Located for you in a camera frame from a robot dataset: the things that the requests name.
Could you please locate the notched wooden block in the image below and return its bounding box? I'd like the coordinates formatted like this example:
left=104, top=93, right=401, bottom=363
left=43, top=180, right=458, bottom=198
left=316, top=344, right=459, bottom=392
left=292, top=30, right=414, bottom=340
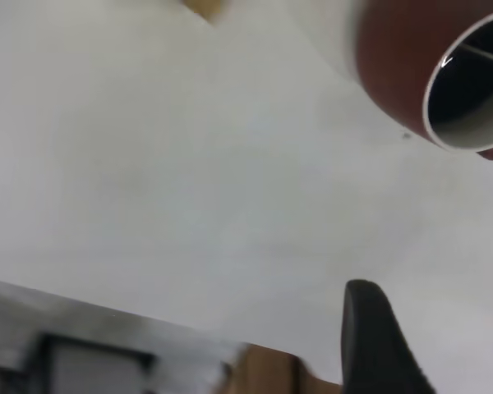
left=180, top=0, right=226, bottom=24

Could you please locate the red ceramic mug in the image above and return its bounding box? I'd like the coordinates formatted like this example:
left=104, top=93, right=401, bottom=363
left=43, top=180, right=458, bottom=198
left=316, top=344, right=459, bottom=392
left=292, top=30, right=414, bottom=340
left=354, top=0, right=493, bottom=162

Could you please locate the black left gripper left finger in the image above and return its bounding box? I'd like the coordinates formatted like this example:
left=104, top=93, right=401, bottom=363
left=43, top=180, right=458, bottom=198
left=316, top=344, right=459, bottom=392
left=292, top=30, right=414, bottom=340
left=339, top=279, right=436, bottom=394

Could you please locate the grey metal equipment frame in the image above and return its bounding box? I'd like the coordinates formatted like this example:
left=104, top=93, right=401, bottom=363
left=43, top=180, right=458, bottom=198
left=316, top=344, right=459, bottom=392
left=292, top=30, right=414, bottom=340
left=0, top=277, right=251, bottom=394

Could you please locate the dark coffee liquid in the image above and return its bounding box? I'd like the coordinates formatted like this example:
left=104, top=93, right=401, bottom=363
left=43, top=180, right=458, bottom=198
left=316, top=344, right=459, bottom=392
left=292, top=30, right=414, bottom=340
left=429, top=24, right=493, bottom=129

